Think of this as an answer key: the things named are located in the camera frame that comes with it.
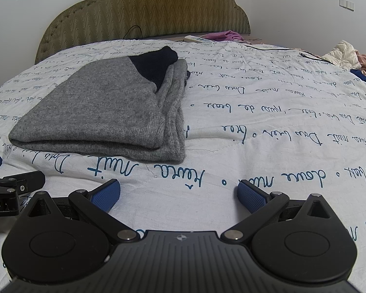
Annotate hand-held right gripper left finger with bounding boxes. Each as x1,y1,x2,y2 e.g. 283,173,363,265
27,179,139,245

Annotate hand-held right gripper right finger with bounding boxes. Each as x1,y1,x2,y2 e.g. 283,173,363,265
220,181,334,245

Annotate grey knit sweater navy sleeves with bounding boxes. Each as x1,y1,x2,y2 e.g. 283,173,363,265
9,46,191,164

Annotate white script-printed quilt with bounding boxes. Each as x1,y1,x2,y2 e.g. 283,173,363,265
0,38,366,293

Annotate purple cloth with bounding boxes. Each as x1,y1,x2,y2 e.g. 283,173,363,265
203,31,246,42

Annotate white power strip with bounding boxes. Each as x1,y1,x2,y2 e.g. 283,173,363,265
184,35,212,44

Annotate cream puffy jacket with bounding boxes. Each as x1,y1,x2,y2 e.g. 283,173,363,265
320,40,362,69

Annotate olive upholstered headboard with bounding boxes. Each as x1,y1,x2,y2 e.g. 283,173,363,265
35,0,251,64

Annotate black cable with plug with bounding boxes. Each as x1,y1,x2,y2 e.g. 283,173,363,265
244,44,328,63

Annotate thin black looped cable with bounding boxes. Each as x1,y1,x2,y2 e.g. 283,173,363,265
123,25,144,39

